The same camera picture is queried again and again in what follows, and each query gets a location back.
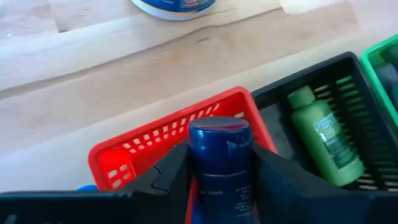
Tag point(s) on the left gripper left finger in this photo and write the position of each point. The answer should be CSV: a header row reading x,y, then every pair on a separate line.
x,y
164,186

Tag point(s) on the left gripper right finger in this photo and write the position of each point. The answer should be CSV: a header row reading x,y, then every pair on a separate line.
x,y
295,196

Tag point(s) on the small green bottle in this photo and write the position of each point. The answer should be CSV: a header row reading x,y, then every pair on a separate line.
x,y
323,140

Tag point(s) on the dark blue travel tube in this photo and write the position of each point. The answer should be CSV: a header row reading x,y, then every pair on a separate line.
x,y
220,155

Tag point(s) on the grey deodorant stick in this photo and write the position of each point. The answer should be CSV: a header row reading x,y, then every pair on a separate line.
x,y
388,82

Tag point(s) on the red plastic basket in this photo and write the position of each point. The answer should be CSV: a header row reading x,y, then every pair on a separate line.
x,y
140,155

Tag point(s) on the black plastic basket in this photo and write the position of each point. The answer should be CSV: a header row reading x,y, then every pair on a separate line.
x,y
342,67

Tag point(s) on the green plastic basket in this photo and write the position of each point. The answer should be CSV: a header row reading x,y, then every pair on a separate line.
x,y
368,62

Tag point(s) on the white wipes canister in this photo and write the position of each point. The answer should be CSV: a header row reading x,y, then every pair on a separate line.
x,y
174,7

